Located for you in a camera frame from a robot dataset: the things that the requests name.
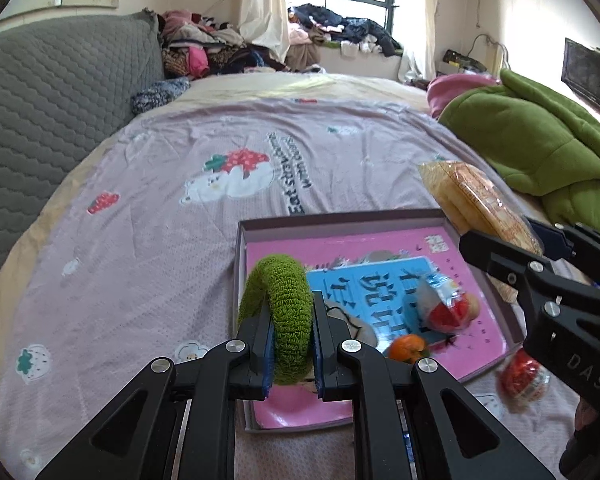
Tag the person's right hand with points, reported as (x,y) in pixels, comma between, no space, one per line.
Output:
(585,412)

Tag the cream curtain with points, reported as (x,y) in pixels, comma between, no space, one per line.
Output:
(262,5)
(422,20)

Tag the orange mandarin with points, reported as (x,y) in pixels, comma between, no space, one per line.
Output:
(405,347)

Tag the black television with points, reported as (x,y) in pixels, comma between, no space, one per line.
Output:
(587,77)

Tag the dark patterned cloth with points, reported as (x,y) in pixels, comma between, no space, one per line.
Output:
(157,95)

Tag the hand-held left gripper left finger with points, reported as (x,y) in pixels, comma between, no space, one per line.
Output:
(266,355)

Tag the grey quilted headboard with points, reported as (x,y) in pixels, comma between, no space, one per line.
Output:
(45,110)

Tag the rice cracker packet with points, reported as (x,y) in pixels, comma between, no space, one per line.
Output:
(475,190)

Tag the pink and blue book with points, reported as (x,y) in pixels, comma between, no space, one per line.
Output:
(370,250)

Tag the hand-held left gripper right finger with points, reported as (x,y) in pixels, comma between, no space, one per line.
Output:
(321,355)

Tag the pile of colourful clothes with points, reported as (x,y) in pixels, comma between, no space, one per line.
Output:
(205,45)

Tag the dark shallow cardboard box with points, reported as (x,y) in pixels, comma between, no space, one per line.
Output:
(241,260)

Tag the red-white snack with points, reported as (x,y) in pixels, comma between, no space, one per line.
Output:
(522,380)
(442,307)

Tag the pile of dark clothes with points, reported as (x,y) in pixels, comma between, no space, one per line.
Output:
(345,27)

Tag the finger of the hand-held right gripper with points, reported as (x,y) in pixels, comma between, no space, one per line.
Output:
(495,260)
(560,242)

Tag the green fleece blanket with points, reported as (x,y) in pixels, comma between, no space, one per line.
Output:
(540,150)

